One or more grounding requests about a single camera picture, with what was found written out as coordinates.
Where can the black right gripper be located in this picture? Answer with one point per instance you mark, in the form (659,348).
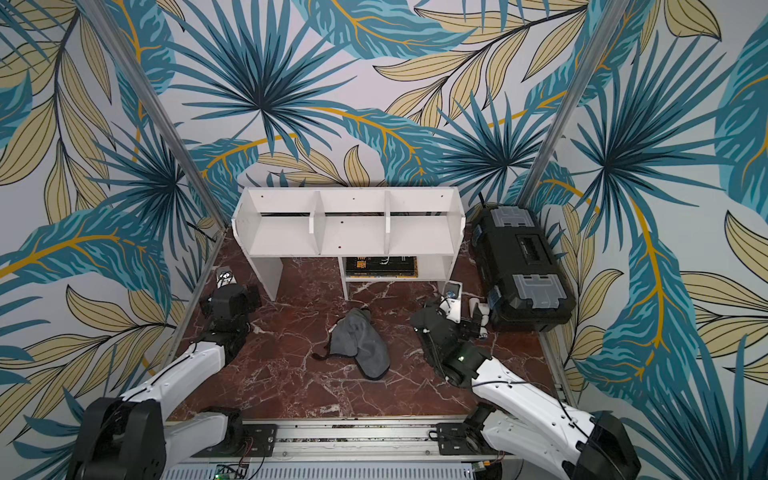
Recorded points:
(434,319)

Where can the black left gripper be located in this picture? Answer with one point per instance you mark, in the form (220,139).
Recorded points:
(213,309)

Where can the grey cleaning cloth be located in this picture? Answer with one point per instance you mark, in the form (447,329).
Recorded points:
(355,337)

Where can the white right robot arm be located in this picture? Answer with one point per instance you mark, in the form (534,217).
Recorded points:
(528,414)

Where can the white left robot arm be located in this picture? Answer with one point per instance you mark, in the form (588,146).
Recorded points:
(156,396)

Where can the white wooden bookshelf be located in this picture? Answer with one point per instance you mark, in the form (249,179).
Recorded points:
(425,223)

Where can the white PVC pipe fitting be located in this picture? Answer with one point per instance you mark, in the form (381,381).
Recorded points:
(479,313)

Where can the black plastic toolbox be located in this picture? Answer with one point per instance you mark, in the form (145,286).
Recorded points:
(525,289)

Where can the black yellow tool tray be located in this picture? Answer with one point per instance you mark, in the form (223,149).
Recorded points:
(392,266)

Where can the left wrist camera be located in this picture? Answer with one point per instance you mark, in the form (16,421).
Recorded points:
(224,277)

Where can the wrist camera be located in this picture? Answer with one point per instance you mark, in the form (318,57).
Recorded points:
(451,301)
(224,277)

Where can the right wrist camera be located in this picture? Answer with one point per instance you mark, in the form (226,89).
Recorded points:
(451,301)

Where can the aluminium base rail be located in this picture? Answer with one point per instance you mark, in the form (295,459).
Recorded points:
(399,442)

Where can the left aluminium corner post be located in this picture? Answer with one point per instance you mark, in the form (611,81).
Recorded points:
(109,32)

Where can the aluminium corner post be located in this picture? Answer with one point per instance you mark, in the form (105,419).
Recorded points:
(109,32)
(554,98)

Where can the right aluminium corner post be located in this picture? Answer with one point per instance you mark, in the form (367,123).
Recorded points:
(554,98)

